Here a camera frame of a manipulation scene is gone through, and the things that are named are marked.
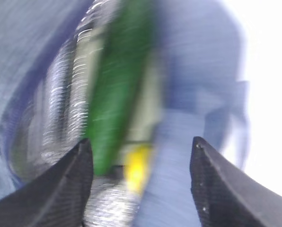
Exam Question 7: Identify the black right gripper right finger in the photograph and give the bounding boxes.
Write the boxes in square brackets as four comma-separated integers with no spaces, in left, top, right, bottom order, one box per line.
[190,137,282,227]

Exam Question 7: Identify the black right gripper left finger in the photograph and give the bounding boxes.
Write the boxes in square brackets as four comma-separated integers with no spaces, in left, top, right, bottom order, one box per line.
[0,139,94,227]

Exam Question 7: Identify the yellow lemon-shaped toy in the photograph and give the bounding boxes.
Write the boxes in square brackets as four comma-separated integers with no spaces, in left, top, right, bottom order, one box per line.
[124,144,153,196]

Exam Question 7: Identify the dark navy lunch bag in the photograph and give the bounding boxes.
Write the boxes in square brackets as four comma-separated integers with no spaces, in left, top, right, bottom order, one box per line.
[0,0,249,227]

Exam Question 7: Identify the green cucumber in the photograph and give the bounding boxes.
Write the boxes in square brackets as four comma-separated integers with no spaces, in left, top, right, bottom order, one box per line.
[85,0,155,176]

